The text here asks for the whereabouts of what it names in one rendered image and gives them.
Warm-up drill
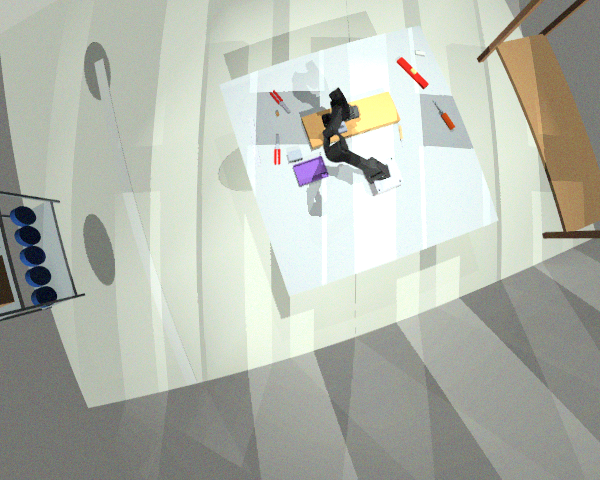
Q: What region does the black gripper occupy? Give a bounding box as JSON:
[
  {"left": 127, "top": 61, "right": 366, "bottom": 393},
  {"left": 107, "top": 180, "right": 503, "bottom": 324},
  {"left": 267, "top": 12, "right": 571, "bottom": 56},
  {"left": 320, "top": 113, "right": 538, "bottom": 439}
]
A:
[{"left": 321, "top": 105, "right": 360, "bottom": 127}]

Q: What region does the purple open tray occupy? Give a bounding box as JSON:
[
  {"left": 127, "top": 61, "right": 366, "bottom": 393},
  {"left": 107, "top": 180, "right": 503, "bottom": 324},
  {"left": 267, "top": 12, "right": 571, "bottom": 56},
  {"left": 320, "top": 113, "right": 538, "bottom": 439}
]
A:
[{"left": 293, "top": 156, "right": 329, "bottom": 186}]

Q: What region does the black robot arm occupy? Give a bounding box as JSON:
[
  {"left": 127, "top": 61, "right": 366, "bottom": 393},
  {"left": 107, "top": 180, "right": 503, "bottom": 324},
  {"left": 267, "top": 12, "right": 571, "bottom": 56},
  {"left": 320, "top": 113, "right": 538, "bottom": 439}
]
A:
[{"left": 322, "top": 87, "right": 391, "bottom": 182}]

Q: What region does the red flat bar with small yellow block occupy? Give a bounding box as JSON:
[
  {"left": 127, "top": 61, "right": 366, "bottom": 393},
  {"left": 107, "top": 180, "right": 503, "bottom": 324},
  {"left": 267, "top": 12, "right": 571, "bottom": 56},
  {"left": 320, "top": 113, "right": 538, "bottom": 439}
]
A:
[{"left": 397, "top": 57, "right": 428, "bottom": 89}]

